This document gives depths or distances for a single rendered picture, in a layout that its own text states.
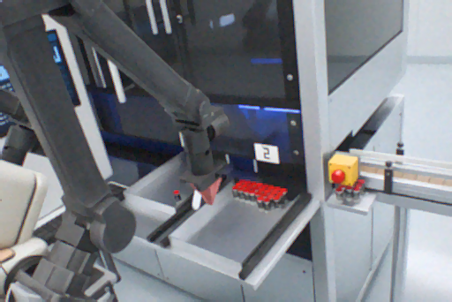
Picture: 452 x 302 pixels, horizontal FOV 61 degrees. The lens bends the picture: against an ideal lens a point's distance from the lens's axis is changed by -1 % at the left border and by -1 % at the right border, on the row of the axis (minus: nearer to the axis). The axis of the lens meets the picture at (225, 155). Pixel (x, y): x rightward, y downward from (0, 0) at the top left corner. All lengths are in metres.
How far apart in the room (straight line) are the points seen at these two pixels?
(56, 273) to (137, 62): 0.36
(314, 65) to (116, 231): 0.68
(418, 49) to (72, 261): 5.49
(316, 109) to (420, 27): 4.70
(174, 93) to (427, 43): 5.20
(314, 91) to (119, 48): 0.62
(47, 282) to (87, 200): 0.13
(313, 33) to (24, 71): 0.73
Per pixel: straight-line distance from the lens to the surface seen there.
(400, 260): 1.51
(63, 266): 0.67
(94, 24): 0.61
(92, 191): 0.64
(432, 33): 5.76
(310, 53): 1.08
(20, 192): 0.75
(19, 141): 1.07
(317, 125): 1.15
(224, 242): 1.15
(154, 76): 0.70
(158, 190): 1.47
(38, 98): 0.56
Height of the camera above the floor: 1.60
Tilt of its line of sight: 26 degrees down
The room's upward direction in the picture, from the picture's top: 10 degrees counter-clockwise
